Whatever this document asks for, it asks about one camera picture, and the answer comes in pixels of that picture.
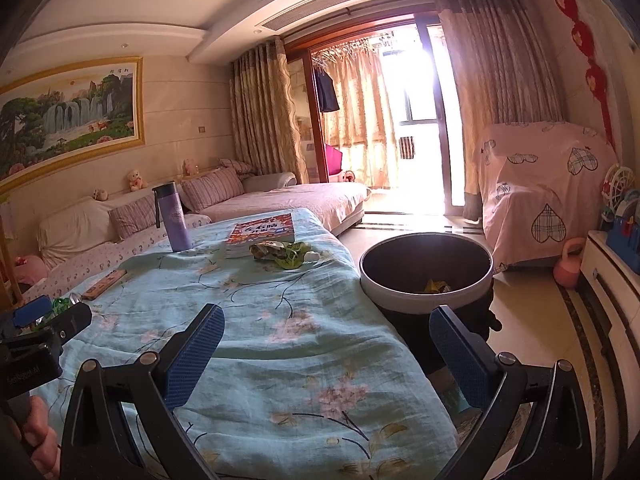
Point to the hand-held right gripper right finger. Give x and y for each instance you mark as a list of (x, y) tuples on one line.
[(462, 360)]

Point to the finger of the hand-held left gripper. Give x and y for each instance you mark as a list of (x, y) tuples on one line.
[(32, 311), (65, 327)]

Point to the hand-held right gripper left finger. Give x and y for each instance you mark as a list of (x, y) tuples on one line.
[(195, 360)]

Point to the crushed green can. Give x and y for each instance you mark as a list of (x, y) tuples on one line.
[(62, 304)]

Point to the white-rimmed trash bin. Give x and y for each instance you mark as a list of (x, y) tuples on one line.
[(425, 300)]

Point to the yellow wrapper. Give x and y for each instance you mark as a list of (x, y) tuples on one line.
[(436, 286)]

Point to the person's left hand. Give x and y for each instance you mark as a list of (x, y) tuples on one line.
[(42, 440)]

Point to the pink cushion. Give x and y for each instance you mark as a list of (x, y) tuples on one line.
[(30, 267)]

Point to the white pillow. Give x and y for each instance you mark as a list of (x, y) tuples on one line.
[(75, 230)]

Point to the floral blue tablecloth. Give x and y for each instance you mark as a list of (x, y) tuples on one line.
[(280, 320)]

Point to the striped pink pillow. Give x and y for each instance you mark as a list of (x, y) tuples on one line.
[(212, 190), (132, 217)]

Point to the small white plush toy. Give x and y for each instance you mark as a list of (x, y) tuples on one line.
[(101, 195)]

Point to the grey-green snack bag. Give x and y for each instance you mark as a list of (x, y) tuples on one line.
[(280, 252)]

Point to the pink kettlebell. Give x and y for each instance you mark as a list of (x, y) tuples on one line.
[(567, 270)]

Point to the purple water bottle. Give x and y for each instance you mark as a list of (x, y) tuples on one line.
[(175, 220)]

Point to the small white scrap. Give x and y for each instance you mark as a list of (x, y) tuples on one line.
[(312, 256)]

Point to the cream plush bear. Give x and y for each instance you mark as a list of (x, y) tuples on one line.
[(135, 180)]

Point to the white low cabinet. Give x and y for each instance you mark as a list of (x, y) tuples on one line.
[(615, 290)]

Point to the pink heart-print covered armchair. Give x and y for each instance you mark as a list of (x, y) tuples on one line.
[(540, 185)]

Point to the pink plush toy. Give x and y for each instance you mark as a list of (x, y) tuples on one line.
[(190, 167)]

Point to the floral-covered sofa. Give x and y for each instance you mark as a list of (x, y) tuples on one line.
[(310, 200)]

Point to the small striped pillow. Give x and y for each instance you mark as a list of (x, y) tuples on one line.
[(237, 166)]

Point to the framed landscape painting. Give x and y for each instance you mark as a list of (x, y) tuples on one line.
[(70, 115)]

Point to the plush toy by window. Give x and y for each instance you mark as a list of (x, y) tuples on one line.
[(347, 176)]

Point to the colourful plastic toys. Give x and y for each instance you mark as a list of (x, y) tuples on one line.
[(622, 210)]

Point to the striped hanging towel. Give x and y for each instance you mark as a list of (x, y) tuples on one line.
[(407, 147)]

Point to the pink chair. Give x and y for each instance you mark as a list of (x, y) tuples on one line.
[(332, 160)]

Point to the beige patterned curtain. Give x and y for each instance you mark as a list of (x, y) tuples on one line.
[(265, 110), (495, 85)]

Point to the sheer patterned curtain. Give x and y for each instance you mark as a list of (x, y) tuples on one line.
[(365, 110)]

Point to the hanging dark garment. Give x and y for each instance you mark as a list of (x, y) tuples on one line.
[(327, 90)]

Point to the red wall decoration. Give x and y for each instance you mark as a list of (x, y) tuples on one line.
[(582, 35)]

